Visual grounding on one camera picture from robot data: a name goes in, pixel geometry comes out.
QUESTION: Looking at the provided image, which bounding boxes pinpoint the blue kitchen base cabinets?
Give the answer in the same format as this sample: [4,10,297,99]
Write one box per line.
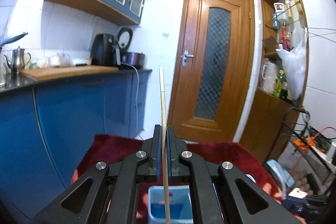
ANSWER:
[1,69,150,223]

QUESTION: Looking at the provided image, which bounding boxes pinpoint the wooden door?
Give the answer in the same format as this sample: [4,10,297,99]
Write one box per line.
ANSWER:
[168,0,255,142]

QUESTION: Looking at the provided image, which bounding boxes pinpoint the steel kettle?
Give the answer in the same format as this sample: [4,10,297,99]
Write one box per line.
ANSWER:
[5,47,31,75]

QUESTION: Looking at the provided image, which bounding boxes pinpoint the red floral blanket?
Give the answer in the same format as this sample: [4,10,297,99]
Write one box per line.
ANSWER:
[71,134,281,223]

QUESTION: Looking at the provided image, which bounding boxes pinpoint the wooden chopstick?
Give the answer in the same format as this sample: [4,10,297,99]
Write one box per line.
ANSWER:
[159,67,171,223]

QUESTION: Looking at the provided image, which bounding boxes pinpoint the light blue utensil box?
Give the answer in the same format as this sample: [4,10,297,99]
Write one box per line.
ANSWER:
[148,185,193,224]

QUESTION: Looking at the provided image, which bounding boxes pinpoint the wooden cutting board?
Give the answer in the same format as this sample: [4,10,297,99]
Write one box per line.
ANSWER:
[21,65,118,81]

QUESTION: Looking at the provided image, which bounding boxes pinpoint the wooden wall shelf niche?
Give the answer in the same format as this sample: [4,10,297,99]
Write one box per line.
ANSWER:
[240,0,303,164]

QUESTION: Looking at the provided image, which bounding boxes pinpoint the white power cable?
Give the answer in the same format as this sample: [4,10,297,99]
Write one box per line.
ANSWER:
[120,62,145,141]

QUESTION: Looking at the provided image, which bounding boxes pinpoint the white plastic bag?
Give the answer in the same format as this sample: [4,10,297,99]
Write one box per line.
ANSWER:
[276,27,308,100]

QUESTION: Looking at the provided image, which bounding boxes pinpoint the black air fryer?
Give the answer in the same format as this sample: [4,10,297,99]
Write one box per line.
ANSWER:
[90,34,118,67]

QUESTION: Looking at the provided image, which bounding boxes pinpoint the dark rice cooker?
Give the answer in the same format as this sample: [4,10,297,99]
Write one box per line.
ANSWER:
[116,27,146,69]

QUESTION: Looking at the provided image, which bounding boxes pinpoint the black wire rack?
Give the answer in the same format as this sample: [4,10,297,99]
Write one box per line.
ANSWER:
[278,107,335,194]

